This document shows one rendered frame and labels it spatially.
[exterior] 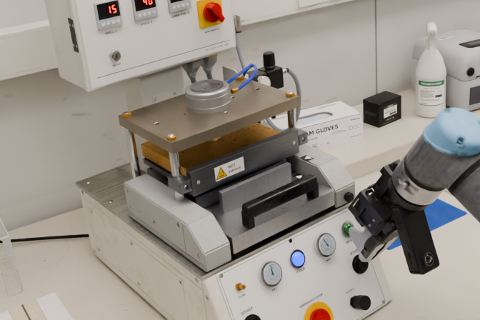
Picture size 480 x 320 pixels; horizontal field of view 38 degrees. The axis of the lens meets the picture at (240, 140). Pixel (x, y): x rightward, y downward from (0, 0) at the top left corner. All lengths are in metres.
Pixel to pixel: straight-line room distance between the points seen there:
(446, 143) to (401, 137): 0.87
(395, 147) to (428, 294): 0.55
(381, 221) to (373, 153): 0.65
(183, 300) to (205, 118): 0.31
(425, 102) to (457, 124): 0.96
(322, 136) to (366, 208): 0.65
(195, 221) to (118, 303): 0.34
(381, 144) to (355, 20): 0.40
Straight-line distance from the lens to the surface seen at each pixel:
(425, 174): 1.01
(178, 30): 1.31
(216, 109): 1.19
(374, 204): 1.11
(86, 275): 1.47
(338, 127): 1.77
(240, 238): 1.10
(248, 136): 1.25
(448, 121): 0.97
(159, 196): 1.17
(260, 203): 1.10
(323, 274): 1.20
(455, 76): 1.96
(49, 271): 1.52
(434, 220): 1.55
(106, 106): 1.69
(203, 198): 1.17
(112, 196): 1.36
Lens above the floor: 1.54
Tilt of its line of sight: 23 degrees down
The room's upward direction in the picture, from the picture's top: 6 degrees counter-clockwise
